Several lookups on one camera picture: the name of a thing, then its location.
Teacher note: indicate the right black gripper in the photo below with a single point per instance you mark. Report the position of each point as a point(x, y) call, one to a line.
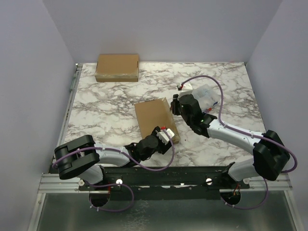
point(176, 107)

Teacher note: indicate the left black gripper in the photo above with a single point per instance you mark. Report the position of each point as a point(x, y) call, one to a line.
point(163, 147)

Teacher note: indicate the brown cardboard express box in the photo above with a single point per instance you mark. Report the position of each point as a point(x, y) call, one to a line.
point(155, 113)

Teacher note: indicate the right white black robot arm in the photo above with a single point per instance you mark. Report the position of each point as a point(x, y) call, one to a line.
point(268, 154)

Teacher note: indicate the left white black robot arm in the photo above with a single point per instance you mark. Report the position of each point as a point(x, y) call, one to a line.
point(78, 158)

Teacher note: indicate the taped brown cardboard box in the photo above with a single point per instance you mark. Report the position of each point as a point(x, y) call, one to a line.
point(117, 68)

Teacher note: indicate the clear plastic container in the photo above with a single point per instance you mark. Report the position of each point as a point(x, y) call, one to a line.
point(206, 97)

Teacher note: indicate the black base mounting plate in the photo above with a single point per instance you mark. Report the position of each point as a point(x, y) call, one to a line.
point(174, 183)

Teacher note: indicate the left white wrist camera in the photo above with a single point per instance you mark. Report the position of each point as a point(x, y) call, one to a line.
point(165, 135)

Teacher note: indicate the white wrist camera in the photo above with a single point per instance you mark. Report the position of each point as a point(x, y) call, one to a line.
point(184, 89)
point(165, 135)

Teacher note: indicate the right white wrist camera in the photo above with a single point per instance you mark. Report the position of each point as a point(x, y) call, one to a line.
point(184, 89)

